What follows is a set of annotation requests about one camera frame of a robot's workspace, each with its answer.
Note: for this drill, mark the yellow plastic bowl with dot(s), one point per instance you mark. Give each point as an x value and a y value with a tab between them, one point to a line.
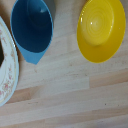
100	26

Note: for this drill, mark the blue plastic cup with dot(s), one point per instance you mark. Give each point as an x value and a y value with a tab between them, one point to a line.
31	30

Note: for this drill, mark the white floral-rimmed plate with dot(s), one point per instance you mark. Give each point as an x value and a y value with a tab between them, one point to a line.
10	73

